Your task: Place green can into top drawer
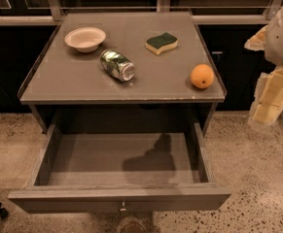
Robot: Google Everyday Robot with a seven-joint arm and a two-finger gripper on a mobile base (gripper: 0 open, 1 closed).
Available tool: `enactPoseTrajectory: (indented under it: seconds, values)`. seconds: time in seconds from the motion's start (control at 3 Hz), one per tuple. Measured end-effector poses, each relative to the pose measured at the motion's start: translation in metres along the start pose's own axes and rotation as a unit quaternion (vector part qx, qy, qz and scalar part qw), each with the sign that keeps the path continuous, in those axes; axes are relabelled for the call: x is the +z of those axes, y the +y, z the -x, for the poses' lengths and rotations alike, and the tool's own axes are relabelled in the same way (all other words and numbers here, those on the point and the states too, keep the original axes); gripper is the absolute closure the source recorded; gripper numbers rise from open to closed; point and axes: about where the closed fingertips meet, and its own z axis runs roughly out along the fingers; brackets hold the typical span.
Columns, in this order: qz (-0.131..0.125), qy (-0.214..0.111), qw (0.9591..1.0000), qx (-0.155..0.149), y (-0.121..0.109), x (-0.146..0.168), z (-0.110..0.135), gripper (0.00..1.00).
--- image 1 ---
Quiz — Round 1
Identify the open grey top drawer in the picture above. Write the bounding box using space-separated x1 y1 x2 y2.
8 123 230 214

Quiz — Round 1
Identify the metal drawer knob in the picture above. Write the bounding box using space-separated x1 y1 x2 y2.
119 201 127 213

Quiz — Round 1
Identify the grey cabinet with top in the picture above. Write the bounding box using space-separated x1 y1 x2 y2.
18 12 226 133

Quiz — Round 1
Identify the white paper bowl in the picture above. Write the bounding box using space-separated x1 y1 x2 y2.
64 27 106 53

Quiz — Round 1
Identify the green crushed soda can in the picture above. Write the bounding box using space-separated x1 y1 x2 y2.
100 50 135 82

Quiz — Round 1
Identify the black caster wheel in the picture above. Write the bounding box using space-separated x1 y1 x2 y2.
0 202 9 219

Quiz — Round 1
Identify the orange fruit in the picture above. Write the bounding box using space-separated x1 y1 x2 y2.
191 64 214 89

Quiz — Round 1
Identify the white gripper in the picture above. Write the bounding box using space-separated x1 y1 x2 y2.
244 6 283 126

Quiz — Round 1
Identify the green yellow sponge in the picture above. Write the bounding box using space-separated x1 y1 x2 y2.
145 33 178 55

